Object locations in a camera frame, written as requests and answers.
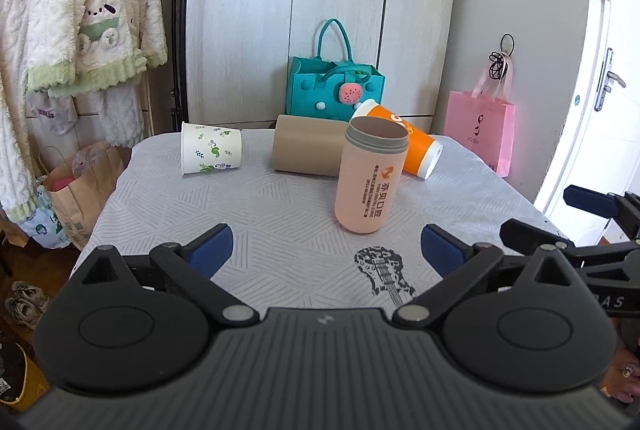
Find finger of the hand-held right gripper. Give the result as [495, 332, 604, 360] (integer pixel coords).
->
[500, 218, 640, 268]
[562, 184, 640, 231]

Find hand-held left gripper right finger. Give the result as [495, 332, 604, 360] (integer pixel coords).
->
[392, 224, 591, 326]

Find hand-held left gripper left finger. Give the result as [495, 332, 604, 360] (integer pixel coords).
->
[70, 224, 257, 327]

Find pink cup with grey rim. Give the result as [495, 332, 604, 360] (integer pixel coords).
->
[334, 116, 410, 235]

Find white paper cup green print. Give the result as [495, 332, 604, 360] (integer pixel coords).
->
[181, 121, 243, 177]

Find orange cup with white base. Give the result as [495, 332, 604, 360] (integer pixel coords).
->
[350, 99, 444, 181]

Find brown paper cup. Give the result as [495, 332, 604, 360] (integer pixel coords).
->
[272, 115, 351, 177]

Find white door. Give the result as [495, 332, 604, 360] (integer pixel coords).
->
[532, 0, 640, 246]

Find grey tablecloth with guitar print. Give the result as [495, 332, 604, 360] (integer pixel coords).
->
[70, 130, 576, 311]

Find pink paper gift bag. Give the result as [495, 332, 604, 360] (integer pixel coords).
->
[444, 60, 516, 178]

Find brown paper bag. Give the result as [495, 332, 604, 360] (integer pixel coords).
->
[37, 142, 132, 251]

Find blue printed bag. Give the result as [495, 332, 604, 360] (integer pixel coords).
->
[20, 187, 71, 251]

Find grey sneaker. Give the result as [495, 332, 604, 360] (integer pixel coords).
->
[5, 297, 43, 330]
[12, 281, 53, 311]

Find teal felt tote bag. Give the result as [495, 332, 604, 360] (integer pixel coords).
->
[286, 19, 386, 123]

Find grey garment purple print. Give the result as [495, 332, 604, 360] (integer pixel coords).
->
[25, 87, 81, 136]

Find light wooden wardrobe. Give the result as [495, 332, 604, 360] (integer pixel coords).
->
[185, 0, 461, 133]

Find black tripod stand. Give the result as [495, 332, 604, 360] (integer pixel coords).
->
[162, 0, 193, 133]

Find yellow box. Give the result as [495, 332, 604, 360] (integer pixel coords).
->
[0, 342, 51, 403]

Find metal door handle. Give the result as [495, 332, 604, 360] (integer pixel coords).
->
[595, 47, 627, 111]

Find black cord on hook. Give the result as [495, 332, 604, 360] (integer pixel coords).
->
[487, 34, 516, 83]

